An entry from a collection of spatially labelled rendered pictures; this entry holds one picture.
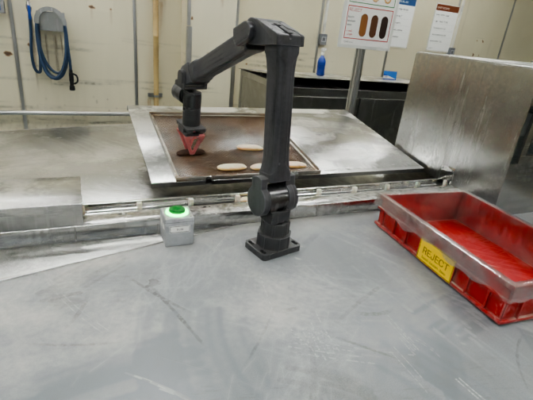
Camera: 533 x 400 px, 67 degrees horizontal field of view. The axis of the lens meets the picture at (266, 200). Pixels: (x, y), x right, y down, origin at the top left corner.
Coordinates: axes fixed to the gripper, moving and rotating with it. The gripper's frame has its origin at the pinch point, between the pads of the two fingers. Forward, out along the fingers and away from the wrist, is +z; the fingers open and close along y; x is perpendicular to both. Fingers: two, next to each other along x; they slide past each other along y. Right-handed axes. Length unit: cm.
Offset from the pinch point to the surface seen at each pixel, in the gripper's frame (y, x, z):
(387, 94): 111, -213, 18
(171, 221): -40.7, 20.4, -0.8
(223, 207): -32.5, 2.7, 3.4
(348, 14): 48, -99, -42
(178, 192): -10.0, 7.2, 9.8
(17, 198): -23, 51, -3
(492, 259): -79, -55, 4
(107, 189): -1.1, 27.1, 10.2
